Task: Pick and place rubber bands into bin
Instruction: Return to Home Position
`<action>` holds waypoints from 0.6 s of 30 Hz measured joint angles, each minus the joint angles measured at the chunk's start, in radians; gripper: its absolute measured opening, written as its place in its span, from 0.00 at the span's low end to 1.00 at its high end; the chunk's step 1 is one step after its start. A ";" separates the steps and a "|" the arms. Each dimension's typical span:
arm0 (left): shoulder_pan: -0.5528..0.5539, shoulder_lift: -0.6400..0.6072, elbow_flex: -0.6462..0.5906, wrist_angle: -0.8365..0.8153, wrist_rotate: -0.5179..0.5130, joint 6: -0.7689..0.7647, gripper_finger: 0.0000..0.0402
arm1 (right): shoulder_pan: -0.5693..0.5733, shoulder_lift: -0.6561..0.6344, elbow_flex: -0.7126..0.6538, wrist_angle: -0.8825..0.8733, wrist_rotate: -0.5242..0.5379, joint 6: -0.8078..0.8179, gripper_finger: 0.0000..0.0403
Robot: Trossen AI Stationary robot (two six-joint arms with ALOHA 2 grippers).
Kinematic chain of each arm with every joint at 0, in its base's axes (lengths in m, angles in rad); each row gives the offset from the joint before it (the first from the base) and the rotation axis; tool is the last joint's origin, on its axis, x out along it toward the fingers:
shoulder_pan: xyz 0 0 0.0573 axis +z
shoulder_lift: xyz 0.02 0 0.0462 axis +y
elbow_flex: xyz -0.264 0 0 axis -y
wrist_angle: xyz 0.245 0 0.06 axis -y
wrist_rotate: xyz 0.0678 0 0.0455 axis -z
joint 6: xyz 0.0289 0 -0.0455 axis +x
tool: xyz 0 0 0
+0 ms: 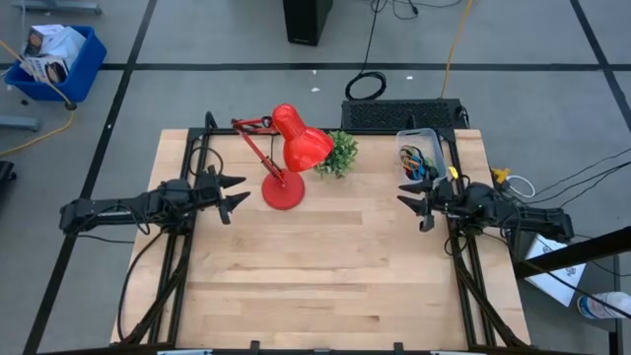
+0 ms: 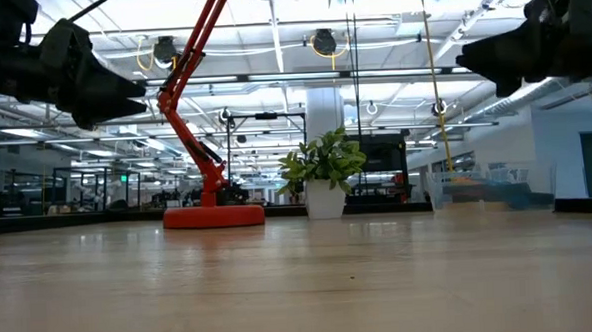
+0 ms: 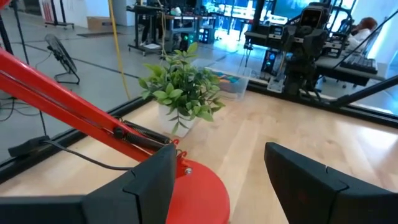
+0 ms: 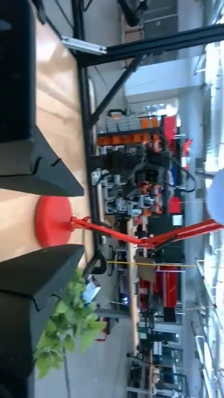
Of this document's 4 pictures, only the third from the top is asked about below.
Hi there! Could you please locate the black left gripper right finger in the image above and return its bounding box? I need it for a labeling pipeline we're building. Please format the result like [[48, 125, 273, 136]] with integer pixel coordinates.
[[264, 141, 398, 224]]

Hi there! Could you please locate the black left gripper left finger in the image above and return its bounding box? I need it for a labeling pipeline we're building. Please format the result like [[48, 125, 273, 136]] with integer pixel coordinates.
[[0, 142, 178, 224]]

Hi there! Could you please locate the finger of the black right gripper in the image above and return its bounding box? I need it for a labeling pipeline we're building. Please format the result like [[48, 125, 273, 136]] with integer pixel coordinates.
[[280, 26, 297, 53]]

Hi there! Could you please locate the blue rubber band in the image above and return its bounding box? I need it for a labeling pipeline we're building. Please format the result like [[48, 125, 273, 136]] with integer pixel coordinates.
[[216, 72, 237, 81]]

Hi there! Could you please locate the clear plastic bin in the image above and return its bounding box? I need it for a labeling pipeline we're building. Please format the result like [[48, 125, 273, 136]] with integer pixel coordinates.
[[191, 58, 252, 101]]

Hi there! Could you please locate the black desk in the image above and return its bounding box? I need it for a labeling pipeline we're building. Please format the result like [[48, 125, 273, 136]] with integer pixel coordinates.
[[244, 30, 389, 87]]

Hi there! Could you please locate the person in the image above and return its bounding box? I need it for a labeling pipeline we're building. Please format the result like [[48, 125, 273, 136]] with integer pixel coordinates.
[[346, 17, 379, 54]]

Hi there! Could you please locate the black keyboard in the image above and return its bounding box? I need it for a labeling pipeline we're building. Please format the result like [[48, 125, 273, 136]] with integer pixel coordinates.
[[338, 54, 379, 75]]

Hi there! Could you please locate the black diagonal beam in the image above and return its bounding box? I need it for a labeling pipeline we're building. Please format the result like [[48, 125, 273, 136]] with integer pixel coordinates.
[[329, 74, 398, 108]]

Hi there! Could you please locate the red desk lamp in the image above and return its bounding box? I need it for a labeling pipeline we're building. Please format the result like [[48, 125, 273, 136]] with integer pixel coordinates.
[[0, 0, 231, 224]]

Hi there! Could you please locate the green plant in white pot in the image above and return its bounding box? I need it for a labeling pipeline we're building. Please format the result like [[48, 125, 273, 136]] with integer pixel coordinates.
[[138, 42, 226, 139]]

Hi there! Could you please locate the cluttered black workbench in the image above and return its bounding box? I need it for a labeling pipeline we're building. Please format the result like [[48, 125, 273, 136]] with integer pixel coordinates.
[[126, 4, 218, 57]]

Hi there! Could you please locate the black floor fan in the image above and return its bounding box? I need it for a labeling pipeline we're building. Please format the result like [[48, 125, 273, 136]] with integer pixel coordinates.
[[44, 33, 81, 85]]

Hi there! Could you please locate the brown cardboard box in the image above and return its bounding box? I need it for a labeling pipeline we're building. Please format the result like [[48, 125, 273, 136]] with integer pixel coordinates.
[[86, 16, 113, 32]]

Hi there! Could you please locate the black stand with white board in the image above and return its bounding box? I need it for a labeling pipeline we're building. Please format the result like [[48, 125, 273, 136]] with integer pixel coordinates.
[[39, 0, 75, 30]]

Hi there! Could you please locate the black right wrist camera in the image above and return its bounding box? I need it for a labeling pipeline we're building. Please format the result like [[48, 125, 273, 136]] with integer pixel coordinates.
[[300, 5, 326, 29]]

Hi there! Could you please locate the black lamp cord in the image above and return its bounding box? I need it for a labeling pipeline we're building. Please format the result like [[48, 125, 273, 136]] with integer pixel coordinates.
[[7, 135, 135, 172]]

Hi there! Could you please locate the yellow hanging cable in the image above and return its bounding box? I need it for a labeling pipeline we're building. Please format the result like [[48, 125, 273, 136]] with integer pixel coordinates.
[[107, 0, 132, 100]]

